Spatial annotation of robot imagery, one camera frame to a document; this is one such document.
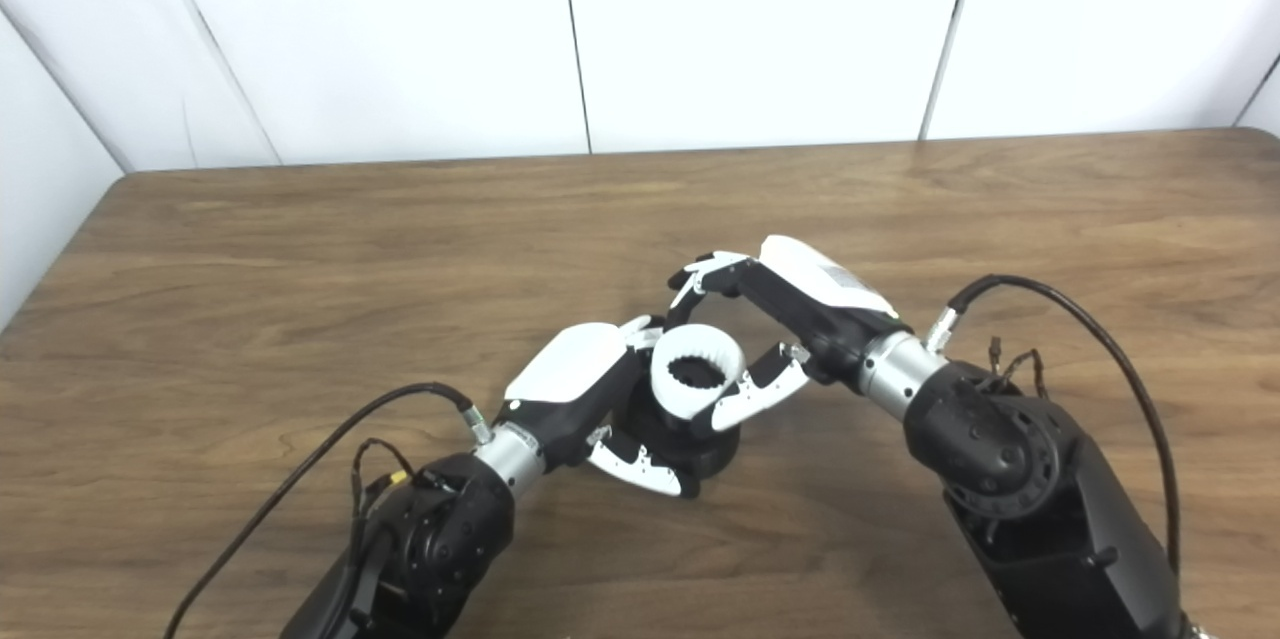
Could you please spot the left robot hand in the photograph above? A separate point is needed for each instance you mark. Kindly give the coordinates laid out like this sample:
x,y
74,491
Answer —
x,y
575,369

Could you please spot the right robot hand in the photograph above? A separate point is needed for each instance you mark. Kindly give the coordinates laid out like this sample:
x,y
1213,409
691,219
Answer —
x,y
820,304

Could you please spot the round black part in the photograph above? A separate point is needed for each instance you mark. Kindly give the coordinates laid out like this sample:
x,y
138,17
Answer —
x,y
720,449

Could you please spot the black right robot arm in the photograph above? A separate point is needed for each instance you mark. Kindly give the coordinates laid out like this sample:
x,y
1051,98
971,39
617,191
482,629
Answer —
x,y
1030,499

